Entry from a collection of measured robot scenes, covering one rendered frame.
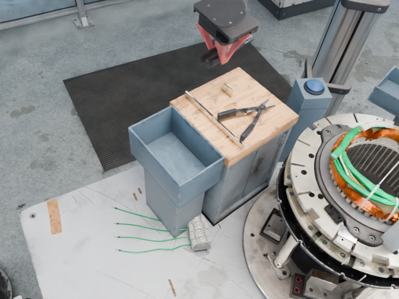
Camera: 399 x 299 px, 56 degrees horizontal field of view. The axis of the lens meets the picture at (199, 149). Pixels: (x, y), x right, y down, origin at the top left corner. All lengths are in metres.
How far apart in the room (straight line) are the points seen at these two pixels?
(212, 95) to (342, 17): 0.40
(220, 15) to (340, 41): 0.57
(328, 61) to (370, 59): 1.90
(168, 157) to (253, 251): 0.30
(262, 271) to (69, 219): 0.47
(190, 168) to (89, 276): 0.34
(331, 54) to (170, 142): 0.51
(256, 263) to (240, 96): 0.38
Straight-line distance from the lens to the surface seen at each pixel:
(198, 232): 0.89
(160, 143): 0.82
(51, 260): 0.94
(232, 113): 0.75
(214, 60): 0.70
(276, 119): 0.79
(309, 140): 0.74
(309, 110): 0.94
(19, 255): 1.87
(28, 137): 2.22
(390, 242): 0.66
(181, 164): 0.79
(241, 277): 0.91
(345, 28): 1.05
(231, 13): 0.54
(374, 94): 0.98
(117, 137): 2.10
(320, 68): 1.12
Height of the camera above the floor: 1.63
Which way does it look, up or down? 52 degrees down
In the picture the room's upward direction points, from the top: 7 degrees clockwise
